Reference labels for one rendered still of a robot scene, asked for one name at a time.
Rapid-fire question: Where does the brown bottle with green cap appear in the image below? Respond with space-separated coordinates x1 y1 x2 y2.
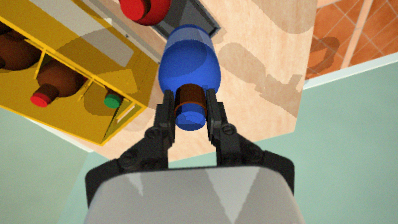
104 85 126 108

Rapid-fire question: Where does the brown bottle with red cap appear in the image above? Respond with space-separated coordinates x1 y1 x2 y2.
0 34 42 71
30 58 89 107

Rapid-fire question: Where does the black rectangular tray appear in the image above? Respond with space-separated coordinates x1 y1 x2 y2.
151 0 221 40

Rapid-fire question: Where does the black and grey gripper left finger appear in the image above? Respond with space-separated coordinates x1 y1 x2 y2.
85 90 176 209

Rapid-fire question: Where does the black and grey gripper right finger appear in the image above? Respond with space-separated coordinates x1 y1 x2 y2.
206 88 295 196

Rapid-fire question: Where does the blue bottle with brown label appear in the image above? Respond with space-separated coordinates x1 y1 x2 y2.
158 24 221 131

